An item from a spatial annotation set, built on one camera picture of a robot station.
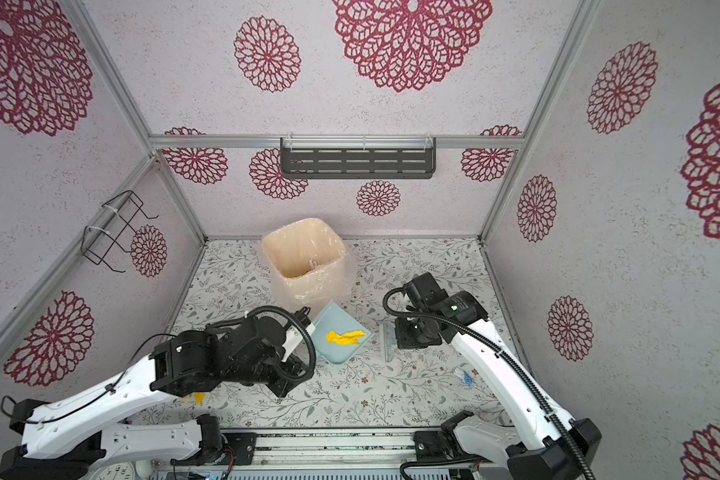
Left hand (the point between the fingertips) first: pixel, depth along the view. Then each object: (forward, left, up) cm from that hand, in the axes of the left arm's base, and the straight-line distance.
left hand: (306, 378), depth 62 cm
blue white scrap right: (+7, -42, -23) cm, 49 cm away
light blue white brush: (+14, -20, -12) cm, 27 cm away
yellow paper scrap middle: (+7, -9, +3) cm, 12 cm away
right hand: (+11, -21, -4) cm, 24 cm away
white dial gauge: (-14, +43, -18) cm, 49 cm away
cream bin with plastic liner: (+44, +6, -15) cm, 47 cm away
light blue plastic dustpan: (+12, -5, +4) cm, 14 cm away
